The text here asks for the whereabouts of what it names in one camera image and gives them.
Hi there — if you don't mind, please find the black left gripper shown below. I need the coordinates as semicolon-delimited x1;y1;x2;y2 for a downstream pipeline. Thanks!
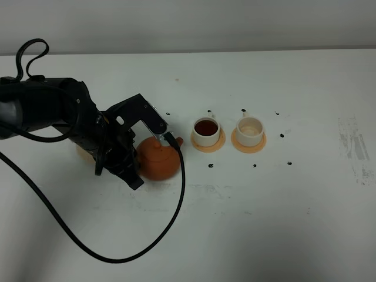
70;108;144;190

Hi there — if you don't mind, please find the beige round teapot coaster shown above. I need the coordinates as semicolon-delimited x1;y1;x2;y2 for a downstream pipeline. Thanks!
76;145;95;164

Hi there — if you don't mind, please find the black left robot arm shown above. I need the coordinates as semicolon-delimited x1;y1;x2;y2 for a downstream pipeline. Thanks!
1;78;144;190

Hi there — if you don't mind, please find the left white teacup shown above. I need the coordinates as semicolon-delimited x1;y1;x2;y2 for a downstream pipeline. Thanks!
192;111;220;147

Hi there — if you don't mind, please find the right white teacup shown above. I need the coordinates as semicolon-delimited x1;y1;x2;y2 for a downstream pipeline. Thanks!
236;111;264;147

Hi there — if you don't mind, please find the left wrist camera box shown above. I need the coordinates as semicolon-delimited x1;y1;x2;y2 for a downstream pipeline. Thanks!
104;94;168;141

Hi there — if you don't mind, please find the brown clay teapot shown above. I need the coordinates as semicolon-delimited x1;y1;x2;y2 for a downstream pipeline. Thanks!
137;137;180;181

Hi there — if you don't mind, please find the white teacup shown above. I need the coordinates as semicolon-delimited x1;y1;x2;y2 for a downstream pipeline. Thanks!
236;111;264;147
192;111;220;147

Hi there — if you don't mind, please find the right orange cup coaster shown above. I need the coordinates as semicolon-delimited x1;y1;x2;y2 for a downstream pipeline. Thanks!
231;129;267;153

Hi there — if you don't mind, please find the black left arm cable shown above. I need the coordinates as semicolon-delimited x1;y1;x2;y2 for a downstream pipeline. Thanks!
0;38;186;264

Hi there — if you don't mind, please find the left orange cup coaster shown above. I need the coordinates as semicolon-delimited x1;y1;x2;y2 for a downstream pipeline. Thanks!
190;129;226;153

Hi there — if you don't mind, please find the orange cup coaster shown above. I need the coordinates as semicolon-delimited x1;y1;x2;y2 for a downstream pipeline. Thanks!
231;129;267;153
190;129;226;153

